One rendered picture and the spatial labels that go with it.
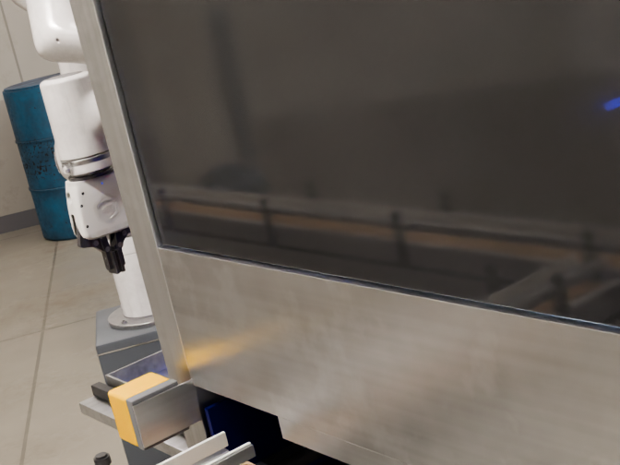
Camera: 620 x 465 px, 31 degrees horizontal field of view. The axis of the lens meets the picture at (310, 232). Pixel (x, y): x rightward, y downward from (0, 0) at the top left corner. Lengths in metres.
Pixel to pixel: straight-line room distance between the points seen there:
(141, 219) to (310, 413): 0.36
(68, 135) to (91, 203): 0.12
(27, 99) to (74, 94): 5.47
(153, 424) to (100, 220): 0.47
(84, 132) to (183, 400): 0.52
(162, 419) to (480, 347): 0.60
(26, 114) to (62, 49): 5.41
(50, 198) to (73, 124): 5.57
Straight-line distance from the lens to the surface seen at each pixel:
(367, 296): 1.13
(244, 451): 1.42
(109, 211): 1.87
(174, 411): 1.52
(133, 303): 2.37
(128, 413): 1.51
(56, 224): 7.43
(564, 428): 1.00
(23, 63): 8.04
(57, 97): 1.83
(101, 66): 1.46
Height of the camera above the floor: 1.56
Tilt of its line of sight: 15 degrees down
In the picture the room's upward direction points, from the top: 13 degrees counter-clockwise
